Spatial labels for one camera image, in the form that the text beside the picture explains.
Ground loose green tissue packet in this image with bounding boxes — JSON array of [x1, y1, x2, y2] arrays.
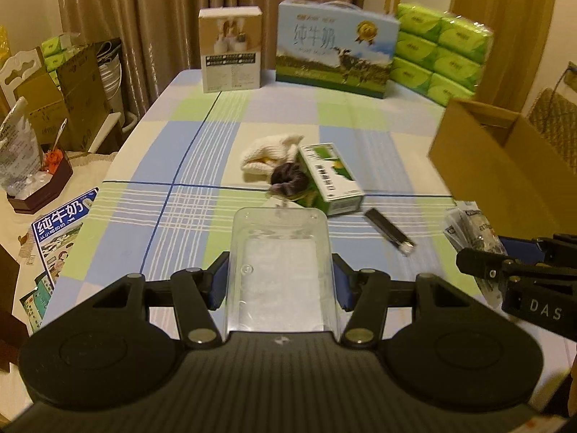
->
[[40, 34, 76, 55], [44, 52, 68, 73]]

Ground blue printed leaflet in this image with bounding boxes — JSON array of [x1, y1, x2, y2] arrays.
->
[[31, 187, 100, 280]]

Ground grey charger cable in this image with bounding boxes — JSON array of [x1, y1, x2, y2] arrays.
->
[[554, 61, 577, 100]]

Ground shiny brown curtain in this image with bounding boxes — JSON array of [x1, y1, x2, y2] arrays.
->
[[54, 0, 393, 118]]

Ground white knitted cloth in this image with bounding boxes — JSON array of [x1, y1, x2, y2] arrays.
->
[[240, 134, 302, 184]]

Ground golden yellow curtain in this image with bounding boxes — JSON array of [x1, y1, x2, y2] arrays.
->
[[388, 0, 560, 113]]

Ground chair with quilted cover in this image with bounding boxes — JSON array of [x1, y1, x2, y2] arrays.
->
[[527, 88, 577, 147]]

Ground clear plastic bag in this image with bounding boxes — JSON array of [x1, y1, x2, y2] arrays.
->
[[0, 99, 40, 199]]

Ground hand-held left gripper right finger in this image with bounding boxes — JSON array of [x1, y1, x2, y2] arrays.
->
[[332, 253, 467, 349]]

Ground green white medicine box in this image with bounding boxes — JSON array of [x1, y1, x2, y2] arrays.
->
[[295, 143, 365, 216]]

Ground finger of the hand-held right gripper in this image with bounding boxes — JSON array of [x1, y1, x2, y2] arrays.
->
[[498, 233, 577, 263], [456, 248, 577, 287]]

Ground white paper bags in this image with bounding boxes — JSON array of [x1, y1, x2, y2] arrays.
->
[[97, 40, 124, 114]]

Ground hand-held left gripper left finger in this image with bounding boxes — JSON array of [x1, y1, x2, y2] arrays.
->
[[92, 252, 230, 350]]

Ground clear plastic tray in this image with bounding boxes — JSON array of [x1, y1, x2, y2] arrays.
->
[[223, 206, 339, 334]]

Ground white ornate chair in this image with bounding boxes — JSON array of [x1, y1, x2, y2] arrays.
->
[[0, 49, 46, 115]]

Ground green printed leaflet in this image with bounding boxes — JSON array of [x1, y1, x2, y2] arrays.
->
[[20, 271, 57, 325]]

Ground checkered tablecloth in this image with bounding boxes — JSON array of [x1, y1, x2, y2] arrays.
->
[[43, 70, 577, 339]]

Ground dark purple scrunchie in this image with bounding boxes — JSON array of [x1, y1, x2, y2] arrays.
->
[[269, 159, 312, 200]]

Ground pack of green tissue packets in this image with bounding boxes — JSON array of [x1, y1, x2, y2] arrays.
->
[[390, 2, 494, 100]]

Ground white brown product box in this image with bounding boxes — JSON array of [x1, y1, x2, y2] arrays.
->
[[198, 6, 264, 94]]

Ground small brown cardboard box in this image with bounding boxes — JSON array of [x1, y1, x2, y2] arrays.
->
[[13, 72, 68, 146]]

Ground blue milk carton box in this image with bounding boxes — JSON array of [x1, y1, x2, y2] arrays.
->
[[276, 0, 400, 99]]

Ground large brown cardboard box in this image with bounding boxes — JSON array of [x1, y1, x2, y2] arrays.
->
[[58, 43, 123, 153]]

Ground dark wooden tray box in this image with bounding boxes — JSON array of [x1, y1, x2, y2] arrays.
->
[[6, 151, 74, 215]]

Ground clear plastic packet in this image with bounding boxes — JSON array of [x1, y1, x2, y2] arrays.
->
[[443, 207, 510, 312]]

